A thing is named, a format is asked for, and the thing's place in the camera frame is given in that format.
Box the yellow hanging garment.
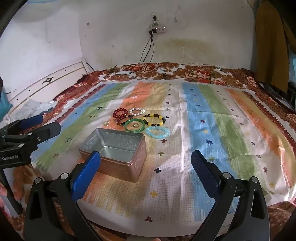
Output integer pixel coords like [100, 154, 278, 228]
[254, 0, 295, 93]

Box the yellow and black bead bracelet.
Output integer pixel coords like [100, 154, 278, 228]
[142, 113, 167, 127]

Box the teal plastic bag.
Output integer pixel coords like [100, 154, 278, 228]
[0, 89, 13, 119]

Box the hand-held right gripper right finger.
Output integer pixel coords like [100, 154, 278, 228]
[191, 150, 270, 241]

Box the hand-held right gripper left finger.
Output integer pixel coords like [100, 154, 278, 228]
[24, 150, 102, 241]

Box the white pearl bracelet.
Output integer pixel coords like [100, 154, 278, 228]
[129, 108, 145, 117]

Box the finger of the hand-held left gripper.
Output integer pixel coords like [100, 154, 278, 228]
[0, 115, 44, 137]
[2, 122, 62, 150]

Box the green jade bangle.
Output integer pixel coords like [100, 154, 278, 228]
[124, 118, 146, 133]

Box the silver metal tin box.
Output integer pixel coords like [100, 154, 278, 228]
[78, 127, 148, 183]

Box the light blue bead bracelet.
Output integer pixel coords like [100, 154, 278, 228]
[145, 126, 171, 140]

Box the striped printed cloth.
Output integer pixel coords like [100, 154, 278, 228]
[30, 81, 296, 224]

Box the white cable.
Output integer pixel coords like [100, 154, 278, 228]
[115, 63, 161, 75]

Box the white wooden headboard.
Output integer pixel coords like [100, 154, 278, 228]
[0, 56, 90, 117]

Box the white power strip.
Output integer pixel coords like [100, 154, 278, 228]
[148, 26, 167, 35]

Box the black cable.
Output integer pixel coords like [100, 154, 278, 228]
[141, 34, 155, 68]
[136, 34, 152, 67]

